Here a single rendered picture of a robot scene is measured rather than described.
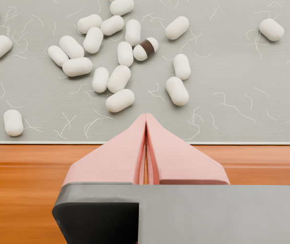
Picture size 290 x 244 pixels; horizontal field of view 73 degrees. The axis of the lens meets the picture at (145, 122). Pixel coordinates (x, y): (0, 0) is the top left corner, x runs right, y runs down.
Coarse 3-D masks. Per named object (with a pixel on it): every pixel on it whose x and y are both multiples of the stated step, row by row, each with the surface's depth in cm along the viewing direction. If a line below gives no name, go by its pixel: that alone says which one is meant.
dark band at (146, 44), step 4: (144, 40) 25; (148, 40) 25; (140, 44) 25; (144, 44) 25; (148, 44) 25; (144, 48) 25; (148, 48) 25; (152, 48) 25; (148, 52) 25; (152, 52) 25; (148, 56) 25
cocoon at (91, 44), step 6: (90, 30) 25; (96, 30) 25; (90, 36) 25; (96, 36) 25; (102, 36) 26; (84, 42) 25; (90, 42) 25; (96, 42) 25; (90, 48) 25; (96, 48) 25
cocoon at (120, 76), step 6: (120, 66) 24; (126, 66) 24; (114, 72) 24; (120, 72) 24; (126, 72) 24; (114, 78) 24; (120, 78) 24; (126, 78) 24; (108, 84) 24; (114, 84) 23; (120, 84) 24; (114, 90) 24; (120, 90) 24
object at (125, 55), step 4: (120, 44) 25; (124, 44) 25; (128, 44) 25; (120, 48) 25; (124, 48) 25; (128, 48) 25; (120, 52) 25; (124, 52) 25; (128, 52) 25; (120, 56) 25; (124, 56) 24; (128, 56) 25; (132, 56) 25; (120, 60) 25; (124, 60) 25; (128, 60) 25; (132, 60) 25; (120, 64) 25; (124, 64) 25; (128, 64) 25
